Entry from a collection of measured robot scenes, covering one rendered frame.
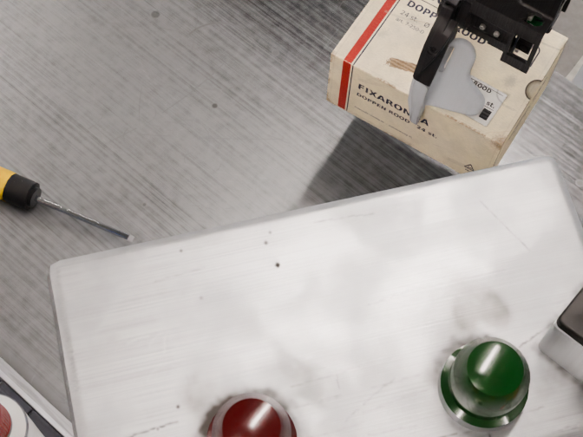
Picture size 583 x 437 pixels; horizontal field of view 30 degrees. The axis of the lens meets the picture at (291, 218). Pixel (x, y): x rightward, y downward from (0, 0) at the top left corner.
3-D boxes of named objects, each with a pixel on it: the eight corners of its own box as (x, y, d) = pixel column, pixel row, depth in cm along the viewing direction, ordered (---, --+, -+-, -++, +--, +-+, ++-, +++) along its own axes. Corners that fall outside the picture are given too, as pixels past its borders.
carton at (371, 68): (326, 100, 97) (330, 53, 90) (394, 5, 102) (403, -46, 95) (484, 186, 94) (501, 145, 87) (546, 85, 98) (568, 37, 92)
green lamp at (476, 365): (427, 357, 33) (438, 333, 31) (508, 338, 33) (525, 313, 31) (453, 441, 32) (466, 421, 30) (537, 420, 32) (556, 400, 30)
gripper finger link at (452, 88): (452, 163, 87) (502, 67, 82) (389, 127, 88) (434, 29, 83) (464, 148, 90) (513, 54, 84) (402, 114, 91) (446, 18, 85)
